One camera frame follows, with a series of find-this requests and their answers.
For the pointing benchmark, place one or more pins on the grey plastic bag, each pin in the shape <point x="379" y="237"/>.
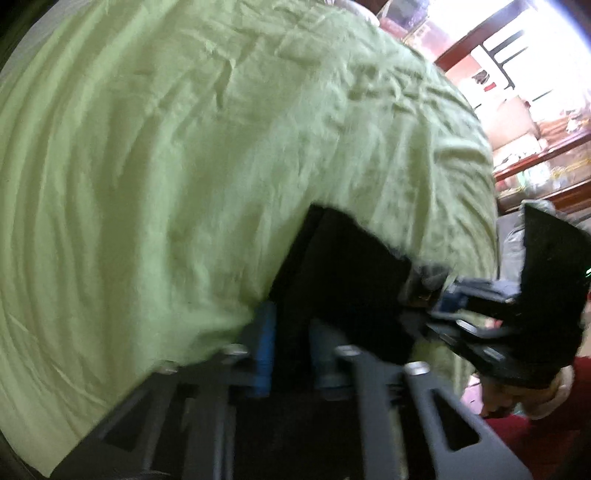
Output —
<point x="510" y="244"/>

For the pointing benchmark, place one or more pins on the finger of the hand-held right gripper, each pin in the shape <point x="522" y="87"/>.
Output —
<point x="466" y="295"/>
<point x="461" y="337"/>

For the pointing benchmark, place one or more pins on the black pants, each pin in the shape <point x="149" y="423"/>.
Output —
<point x="341" y="281"/>

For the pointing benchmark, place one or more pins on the person's right hand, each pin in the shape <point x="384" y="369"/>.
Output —
<point x="501" y="398"/>

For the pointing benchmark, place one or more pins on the red-brown wooden display cabinet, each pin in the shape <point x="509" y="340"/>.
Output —
<point x="535" y="138"/>

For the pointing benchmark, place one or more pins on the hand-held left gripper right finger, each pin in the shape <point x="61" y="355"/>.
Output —
<point x="325" y="364"/>

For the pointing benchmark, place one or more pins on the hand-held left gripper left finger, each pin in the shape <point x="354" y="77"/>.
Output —
<point x="263" y="355"/>

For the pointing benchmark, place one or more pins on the green bed sheet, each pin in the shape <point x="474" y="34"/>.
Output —
<point x="184" y="184"/>

